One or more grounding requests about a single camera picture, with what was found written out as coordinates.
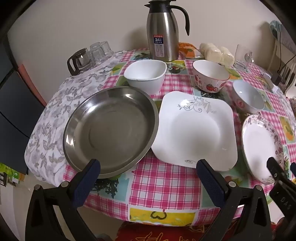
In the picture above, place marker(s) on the glass coffee pot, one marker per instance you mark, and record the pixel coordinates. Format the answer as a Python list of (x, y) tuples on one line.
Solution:
[(81, 61)]

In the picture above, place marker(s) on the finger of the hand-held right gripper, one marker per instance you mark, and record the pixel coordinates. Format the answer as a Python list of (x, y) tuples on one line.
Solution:
[(293, 169), (275, 168)]

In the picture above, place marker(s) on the white square plate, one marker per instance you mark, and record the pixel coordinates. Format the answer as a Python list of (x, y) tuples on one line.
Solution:
[(196, 129)]

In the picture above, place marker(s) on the pink checked tablecloth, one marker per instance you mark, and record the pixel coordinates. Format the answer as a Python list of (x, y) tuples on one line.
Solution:
[(161, 190)]

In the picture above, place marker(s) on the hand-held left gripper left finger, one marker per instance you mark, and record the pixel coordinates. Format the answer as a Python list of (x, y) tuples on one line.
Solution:
[(85, 180)]

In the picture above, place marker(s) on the small white bowl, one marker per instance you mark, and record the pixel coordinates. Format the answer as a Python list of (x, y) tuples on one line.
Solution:
[(247, 95)]

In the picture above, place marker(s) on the small white box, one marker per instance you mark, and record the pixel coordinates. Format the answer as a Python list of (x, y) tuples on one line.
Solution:
[(269, 83)]

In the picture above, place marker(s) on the orange snack packet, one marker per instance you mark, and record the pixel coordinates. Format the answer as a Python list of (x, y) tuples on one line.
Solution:
[(188, 49)]

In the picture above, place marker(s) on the stainless steel round plate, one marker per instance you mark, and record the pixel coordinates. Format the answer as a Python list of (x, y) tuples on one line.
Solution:
[(108, 132)]

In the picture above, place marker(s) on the grey floral cloth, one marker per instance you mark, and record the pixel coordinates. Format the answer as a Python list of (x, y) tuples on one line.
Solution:
[(53, 111)]

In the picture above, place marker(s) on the black power adapter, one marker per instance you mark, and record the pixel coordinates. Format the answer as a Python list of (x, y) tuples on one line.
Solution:
[(277, 79)]

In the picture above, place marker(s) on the dark cabinet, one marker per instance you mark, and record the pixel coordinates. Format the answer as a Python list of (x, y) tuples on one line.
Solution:
[(13, 104)]

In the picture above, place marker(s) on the clear glass mug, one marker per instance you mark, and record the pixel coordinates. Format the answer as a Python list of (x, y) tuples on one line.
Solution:
[(241, 55)]

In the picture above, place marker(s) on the green printed box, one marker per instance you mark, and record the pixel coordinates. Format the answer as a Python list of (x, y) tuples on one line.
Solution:
[(9, 171)]

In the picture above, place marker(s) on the red embroidered cushion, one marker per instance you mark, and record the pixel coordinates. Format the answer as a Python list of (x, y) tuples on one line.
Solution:
[(150, 234)]

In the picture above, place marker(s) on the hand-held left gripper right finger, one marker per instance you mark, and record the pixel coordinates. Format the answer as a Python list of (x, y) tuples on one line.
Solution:
[(212, 183)]

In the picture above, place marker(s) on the bag of steamed buns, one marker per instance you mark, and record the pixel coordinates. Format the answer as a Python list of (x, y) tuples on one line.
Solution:
[(215, 54)]

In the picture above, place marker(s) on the white square bowl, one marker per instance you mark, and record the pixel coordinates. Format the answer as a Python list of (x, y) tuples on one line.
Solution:
[(144, 78)]

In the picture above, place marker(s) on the stainless steel thermos jug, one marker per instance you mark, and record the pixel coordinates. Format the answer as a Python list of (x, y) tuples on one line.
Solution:
[(163, 27)]

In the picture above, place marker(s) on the strawberry print bowl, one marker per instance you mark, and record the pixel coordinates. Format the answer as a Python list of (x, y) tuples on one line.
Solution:
[(208, 85)]

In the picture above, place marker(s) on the white plastic basket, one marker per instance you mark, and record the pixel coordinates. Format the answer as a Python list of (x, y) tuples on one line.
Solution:
[(291, 90)]

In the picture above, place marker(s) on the pink floral round plate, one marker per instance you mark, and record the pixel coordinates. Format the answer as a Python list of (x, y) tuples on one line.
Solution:
[(259, 148)]

